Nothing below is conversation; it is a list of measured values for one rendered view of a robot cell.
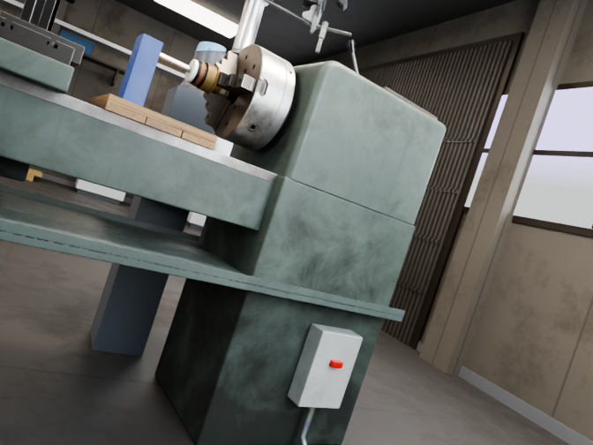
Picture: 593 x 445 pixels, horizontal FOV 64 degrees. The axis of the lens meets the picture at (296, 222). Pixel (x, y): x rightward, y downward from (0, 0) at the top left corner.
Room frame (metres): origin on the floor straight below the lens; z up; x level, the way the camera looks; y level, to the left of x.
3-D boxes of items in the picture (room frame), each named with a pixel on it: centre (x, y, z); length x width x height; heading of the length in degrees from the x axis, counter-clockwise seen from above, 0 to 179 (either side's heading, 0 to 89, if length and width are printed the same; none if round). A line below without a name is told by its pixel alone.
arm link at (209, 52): (2.00, 0.56, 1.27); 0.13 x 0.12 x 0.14; 128
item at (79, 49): (1.29, 0.82, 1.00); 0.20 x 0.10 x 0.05; 123
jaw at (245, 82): (1.44, 0.29, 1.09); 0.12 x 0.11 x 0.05; 33
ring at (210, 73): (1.47, 0.40, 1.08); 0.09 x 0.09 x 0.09; 33
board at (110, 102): (1.40, 0.51, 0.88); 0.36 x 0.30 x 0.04; 33
